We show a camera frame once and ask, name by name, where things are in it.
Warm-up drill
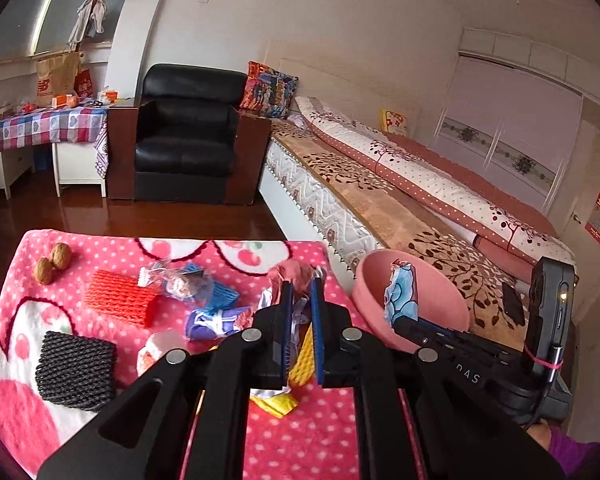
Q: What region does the orange box on table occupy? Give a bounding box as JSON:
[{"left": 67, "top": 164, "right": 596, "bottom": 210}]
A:
[{"left": 50, "top": 93, "right": 80, "bottom": 110}]

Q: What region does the black leather armchair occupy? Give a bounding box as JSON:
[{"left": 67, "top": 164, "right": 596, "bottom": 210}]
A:
[{"left": 106, "top": 64, "right": 271, "bottom": 205}]

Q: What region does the yellow red pillow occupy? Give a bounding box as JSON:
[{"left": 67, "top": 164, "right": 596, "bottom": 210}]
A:
[{"left": 380, "top": 108, "right": 408, "bottom": 136}]

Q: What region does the white wardrobe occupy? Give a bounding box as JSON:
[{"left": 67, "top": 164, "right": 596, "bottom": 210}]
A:
[{"left": 430, "top": 28, "right": 600, "bottom": 214}]

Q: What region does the colourful comic cushion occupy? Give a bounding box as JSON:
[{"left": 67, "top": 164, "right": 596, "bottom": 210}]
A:
[{"left": 239, "top": 61, "right": 299, "bottom": 118}]

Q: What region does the red gift bag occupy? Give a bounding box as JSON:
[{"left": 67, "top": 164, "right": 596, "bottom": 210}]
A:
[{"left": 74, "top": 68, "right": 94, "bottom": 100}]

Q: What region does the pink wrapper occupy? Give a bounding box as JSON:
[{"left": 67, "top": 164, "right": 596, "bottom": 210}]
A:
[{"left": 266, "top": 259, "right": 315, "bottom": 304}]

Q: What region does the person's hand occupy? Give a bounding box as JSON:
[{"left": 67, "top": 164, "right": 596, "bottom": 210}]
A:
[{"left": 526, "top": 419, "right": 552, "bottom": 451}]

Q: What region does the purple cloth wrapper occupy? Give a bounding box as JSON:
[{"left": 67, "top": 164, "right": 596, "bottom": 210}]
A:
[{"left": 184, "top": 307, "right": 250, "bottom": 341}]

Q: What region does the checked tablecloth table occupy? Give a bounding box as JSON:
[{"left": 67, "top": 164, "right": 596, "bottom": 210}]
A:
[{"left": 0, "top": 106, "right": 108, "bottom": 196}]

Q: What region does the brown paper bag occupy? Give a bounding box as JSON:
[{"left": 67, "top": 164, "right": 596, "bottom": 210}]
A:
[{"left": 35, "top": 52, "right": 81, "bottom": 107}]

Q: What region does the white red dotted quilt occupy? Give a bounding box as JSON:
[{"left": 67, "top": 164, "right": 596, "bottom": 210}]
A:
[{"left": 294, "top": 96, "right": 576, "bottom": 266}]

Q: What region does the bed with brown leaf blanket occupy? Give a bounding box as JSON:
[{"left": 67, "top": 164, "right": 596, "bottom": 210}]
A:
[{"left": 258, "top": 54, "right": 577, "bottom": 356}]

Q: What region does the blue foam net sleeve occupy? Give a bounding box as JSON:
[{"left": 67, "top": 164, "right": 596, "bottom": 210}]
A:
[{"left": 183, "top": 263, "right": 239, "bottom": 314}]

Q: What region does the clear plastic candy wrapper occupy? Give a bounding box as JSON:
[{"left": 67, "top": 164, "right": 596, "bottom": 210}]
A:
[{"left": 137, "top": 260, "right": 214, "bottom": 308}]

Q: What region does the pink polka dot blanket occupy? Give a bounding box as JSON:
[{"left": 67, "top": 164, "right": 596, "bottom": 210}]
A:
[{"left": 0, "top": 230, "right": 360, "bottom": 479}]

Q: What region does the coat rack with clothes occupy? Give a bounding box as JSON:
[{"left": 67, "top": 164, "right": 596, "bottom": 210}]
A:
[{"left": 67, "top": 0, "right": 107, "bottom": 52}]

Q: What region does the yellow foam net sleeve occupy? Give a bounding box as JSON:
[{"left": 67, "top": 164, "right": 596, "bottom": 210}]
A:
[{"left": 250, "top": 324, "right": 315, "bottom": 418}]

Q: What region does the red foam net sleeve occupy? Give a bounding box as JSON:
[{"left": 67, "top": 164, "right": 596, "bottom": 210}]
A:
[{"left": 84, "top": 270, "right": 160, "bottom": 328}]

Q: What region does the pink plastic trash bin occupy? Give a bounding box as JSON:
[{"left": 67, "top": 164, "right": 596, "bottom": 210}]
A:
[{"left": 351, "top": 248, "right": 469, "bottom": 353}]

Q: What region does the black camera phone mount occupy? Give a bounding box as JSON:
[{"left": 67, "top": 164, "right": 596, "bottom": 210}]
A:
[{"left": 521, "top": 257, "right": 576, "bottom": 385}]

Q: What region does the black phone on bed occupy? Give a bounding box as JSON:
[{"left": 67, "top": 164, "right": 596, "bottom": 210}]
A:
[{"left": 502, "top": 282, "right": 526, "bottom": 326}]

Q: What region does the black foam net sleeve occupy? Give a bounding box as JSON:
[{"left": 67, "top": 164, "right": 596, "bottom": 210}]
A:
[{"left": 35, "top": 330, "right": 117, "bottom": 412}]

